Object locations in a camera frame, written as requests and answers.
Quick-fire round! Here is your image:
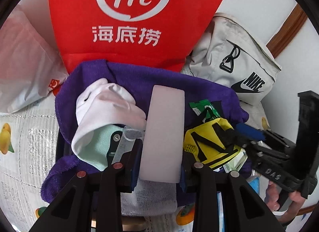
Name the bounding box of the yellow black fabric pouch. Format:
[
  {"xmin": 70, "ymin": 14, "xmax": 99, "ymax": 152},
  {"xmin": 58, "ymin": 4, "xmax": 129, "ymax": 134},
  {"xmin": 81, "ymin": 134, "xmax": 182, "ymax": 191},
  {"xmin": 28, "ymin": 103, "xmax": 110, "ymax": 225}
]
[{"xmin": 183, "ymin": 118, "xmax": 241, "ymax": 170}]

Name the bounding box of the white foam block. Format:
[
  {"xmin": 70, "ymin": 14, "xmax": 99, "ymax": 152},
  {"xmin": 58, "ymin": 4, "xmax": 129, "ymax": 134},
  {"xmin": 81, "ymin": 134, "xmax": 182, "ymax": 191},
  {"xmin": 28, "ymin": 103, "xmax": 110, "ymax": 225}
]
[{"xmin": 139, "ymin": 85, "xmax": 185, "ymax": 183}]

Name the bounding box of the mint green cloth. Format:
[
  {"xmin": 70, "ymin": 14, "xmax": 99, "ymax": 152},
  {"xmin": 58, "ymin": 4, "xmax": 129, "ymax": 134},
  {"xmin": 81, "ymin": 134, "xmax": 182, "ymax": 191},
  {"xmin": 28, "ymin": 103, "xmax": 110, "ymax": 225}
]
[{"xmin": 78, "ymin": 124, "xmax": 123, "ymax": 171}]

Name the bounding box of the green snack wrapper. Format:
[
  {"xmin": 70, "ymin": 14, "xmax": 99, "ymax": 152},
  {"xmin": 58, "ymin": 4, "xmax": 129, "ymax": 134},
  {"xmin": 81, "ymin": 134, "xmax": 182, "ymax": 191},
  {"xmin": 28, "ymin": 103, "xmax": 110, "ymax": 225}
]
[{"xmin": 189, "ymin": 99, "xmax": 221, "ymax": 123}]

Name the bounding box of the white cotton glove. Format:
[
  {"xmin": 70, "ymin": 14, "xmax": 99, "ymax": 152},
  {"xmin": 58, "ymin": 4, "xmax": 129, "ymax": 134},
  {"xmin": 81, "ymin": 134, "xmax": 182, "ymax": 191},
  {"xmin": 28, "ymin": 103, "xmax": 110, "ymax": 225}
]
[{"xmin": 71, "ymin": 78, "xmax": 147, "ymax": 157}]

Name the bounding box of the light green tissue packet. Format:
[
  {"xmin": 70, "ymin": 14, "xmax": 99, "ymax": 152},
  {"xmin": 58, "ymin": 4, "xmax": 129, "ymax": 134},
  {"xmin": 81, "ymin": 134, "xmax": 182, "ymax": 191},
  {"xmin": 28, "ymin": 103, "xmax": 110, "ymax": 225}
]
[{"xmin": 223, "ymin": 149, "xmax": 248, "ymax": 173}]

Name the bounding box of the right hand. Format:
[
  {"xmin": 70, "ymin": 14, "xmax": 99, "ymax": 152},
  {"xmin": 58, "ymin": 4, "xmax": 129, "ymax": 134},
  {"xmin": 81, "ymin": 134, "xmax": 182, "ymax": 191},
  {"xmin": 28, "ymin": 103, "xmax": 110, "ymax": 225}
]
[{"xmin": 265, "ymin": 181, "xmax": 305, "ymax": 224}]

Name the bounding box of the blue tissue pack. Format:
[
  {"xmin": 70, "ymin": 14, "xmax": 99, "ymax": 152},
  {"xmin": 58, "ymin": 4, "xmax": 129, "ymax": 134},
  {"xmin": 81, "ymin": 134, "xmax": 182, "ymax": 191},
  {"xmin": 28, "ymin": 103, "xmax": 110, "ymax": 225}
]
[{"xmin": 217, "ymin": 176, "xmax": 260, "ymax": 232}]

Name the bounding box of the dark green tea box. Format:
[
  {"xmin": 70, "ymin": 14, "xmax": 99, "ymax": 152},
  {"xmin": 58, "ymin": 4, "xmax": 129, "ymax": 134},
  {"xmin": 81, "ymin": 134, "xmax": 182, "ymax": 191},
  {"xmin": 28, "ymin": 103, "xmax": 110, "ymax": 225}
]
[{"xmin": 91, "ymin": 213, "xmax": 147, "ymax": 231}]

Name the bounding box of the grey Nike waist bag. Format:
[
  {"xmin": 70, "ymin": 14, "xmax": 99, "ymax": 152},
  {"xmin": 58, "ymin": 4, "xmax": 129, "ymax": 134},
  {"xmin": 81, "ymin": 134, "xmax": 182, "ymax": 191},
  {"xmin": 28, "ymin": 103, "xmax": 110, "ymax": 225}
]
[{"xmin": 180, "ymin": 12, "xmax": 282, "ymax": 107}]

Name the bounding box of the purple towel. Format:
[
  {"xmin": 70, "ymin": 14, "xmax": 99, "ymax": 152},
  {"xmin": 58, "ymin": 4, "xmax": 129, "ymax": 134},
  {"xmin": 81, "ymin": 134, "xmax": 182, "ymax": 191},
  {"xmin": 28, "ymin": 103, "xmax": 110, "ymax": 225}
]
[{"xmin": 40, "ymin": 59, "xmax": 249, "ymax": 203}]

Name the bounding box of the fruit print tablecloth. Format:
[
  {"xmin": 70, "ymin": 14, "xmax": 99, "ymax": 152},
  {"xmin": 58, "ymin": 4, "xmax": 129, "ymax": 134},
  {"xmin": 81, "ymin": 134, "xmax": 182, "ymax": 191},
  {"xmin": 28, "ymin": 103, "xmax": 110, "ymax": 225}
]
[{"xmin": 0, "ymin": 92, "xmax": 319, "ymax": 232}]

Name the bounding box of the red Haidilao paper bag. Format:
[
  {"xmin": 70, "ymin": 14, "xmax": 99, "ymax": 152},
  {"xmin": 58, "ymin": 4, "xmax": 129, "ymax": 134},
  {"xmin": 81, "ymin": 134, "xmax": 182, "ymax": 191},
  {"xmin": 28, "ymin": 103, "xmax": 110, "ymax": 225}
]
[{"xmin": 49, "ymin": 0, "xmax": 223, "ymax": 72}]

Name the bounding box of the white Miniso plastic bag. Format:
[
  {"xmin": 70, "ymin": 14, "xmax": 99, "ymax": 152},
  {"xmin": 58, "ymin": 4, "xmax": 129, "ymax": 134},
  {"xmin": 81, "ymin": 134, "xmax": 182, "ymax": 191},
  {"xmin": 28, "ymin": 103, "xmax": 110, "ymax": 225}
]
[{"xmin": 1, "ymin": 7, "xmax": 68, "ymax": 114}]

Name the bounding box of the brown wooden door frame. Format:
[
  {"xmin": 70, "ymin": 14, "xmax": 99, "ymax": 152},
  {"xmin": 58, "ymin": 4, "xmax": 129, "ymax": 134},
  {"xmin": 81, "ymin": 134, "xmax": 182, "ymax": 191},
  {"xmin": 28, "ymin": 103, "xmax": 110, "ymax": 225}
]
[{"xmin": 267, "ymin": 4, "xmax": 308, "ymax": 58}]

